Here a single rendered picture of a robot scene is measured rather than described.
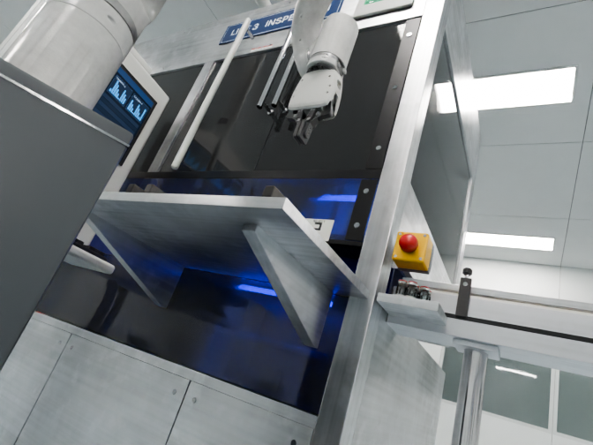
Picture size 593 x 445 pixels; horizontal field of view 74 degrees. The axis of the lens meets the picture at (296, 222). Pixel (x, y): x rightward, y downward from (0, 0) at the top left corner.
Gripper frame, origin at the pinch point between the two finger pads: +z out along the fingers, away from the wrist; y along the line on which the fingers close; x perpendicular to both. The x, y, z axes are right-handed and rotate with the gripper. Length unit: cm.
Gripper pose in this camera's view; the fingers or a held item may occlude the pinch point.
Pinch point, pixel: (302, 132)
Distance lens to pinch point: 82.2
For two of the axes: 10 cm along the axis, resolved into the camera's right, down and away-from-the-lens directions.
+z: -3.0, 8.8, -3.7
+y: -8.4, -0.6, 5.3
